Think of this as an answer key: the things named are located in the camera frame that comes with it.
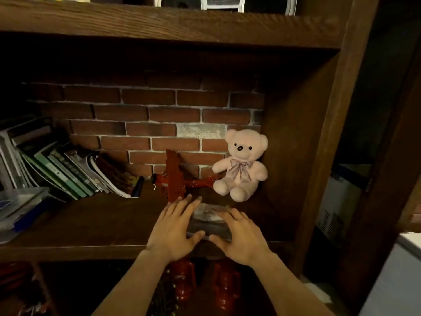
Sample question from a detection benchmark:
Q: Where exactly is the pink teddy bear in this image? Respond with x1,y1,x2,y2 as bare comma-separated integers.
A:
212,129,269,203

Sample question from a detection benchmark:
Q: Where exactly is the person's right forearm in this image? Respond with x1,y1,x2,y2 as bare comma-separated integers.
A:
252,253,337,316

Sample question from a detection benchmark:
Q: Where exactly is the person's left hand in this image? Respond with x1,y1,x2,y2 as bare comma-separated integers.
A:
146,195,206,263

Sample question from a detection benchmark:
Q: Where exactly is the row of leaning books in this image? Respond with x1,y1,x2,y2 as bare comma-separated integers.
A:
0,116,144,201

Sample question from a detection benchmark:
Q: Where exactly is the white chest freezer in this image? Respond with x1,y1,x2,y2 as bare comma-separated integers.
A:
315,164,373,249

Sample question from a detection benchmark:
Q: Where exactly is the red model airplane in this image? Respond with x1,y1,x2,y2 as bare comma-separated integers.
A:
151,149,224,203

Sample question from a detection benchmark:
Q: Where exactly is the dark wooden bookshelf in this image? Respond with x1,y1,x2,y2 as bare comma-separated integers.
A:
0,0,379,316

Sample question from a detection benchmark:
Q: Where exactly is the white cabinet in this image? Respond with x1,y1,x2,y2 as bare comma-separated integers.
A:
358,232,421,316

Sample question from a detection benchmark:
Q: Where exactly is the silver boombox radio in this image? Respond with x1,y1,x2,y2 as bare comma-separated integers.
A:
154,0,298,16

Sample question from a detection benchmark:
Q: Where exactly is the dark wooden door frame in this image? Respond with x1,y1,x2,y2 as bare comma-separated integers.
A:
335,39,421,314

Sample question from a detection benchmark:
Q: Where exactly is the person's left forearm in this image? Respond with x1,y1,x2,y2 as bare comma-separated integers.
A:
91,251,171,316

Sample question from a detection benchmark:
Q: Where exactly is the person's right hand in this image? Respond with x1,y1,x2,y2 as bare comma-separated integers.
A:
209,208,272,268

